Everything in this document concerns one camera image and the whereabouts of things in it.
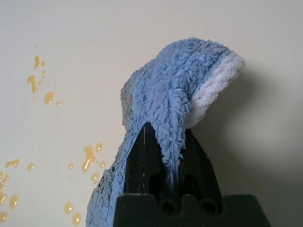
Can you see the blue terry rag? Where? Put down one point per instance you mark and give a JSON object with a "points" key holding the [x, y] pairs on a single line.
{"points": [[170, 89]]}

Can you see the yellow liquid spill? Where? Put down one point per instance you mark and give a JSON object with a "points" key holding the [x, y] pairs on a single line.
{"points": [[49, 97]]}

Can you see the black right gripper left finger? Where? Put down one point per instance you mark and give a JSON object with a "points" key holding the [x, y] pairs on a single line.
{"points": [[139, 165]]}

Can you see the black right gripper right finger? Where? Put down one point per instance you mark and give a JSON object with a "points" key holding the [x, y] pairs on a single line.
{"points": [[201, 175]]}

